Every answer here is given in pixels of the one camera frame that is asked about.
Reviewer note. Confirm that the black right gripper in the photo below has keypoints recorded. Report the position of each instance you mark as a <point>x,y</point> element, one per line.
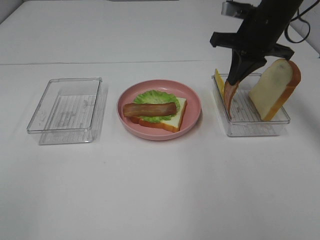
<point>257,36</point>

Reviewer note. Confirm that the bacon strip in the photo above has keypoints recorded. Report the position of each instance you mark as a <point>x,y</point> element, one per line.
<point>228,93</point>
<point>149,110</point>

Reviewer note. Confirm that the yellow cheese slice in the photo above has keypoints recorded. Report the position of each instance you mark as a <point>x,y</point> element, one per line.
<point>219,82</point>

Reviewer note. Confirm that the bread slice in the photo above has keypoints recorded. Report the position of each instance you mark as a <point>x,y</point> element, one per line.
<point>173,125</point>
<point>274,87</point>

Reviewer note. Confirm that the green lettuce leaf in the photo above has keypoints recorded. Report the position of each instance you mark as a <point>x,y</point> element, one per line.
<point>159,97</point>

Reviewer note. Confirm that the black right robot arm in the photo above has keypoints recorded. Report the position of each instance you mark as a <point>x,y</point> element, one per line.
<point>277,6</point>

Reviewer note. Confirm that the right clear plastic tray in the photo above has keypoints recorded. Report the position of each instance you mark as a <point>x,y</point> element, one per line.
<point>243,120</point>

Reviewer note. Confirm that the clear plastic tray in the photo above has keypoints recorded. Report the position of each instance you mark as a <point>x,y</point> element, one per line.
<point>243,120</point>
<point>70,111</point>

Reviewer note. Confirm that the pink round plate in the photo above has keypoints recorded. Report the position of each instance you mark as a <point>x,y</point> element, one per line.
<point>191,114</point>

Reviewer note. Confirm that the left clear plastic tray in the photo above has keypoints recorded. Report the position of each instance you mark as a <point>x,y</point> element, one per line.
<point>70,111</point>

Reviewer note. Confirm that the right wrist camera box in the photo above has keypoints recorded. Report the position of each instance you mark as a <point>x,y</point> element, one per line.
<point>236,9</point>

